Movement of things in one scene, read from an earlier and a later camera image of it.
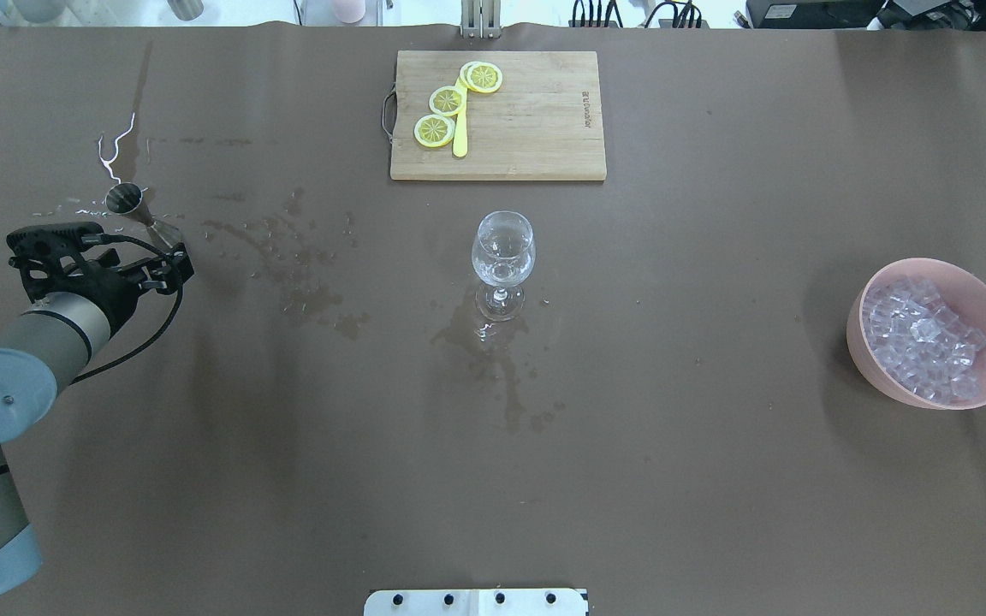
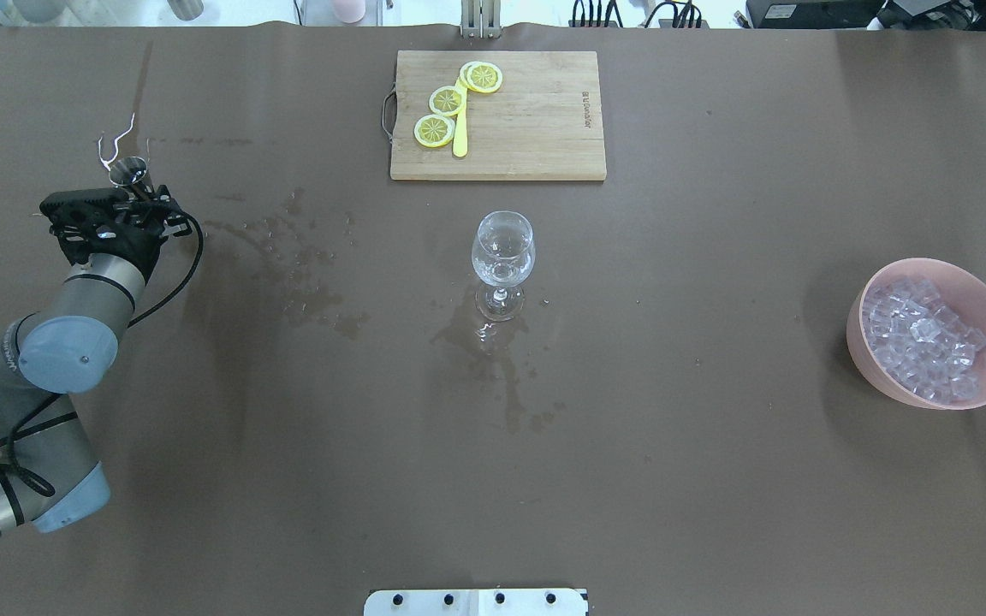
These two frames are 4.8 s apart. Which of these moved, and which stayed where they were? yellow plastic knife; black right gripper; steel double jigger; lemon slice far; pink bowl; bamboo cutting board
Moved: black right gripper; steel double jigger
Stayed: lemon slice far; pink bowl; bamboo cutting board; yellow plastic knife
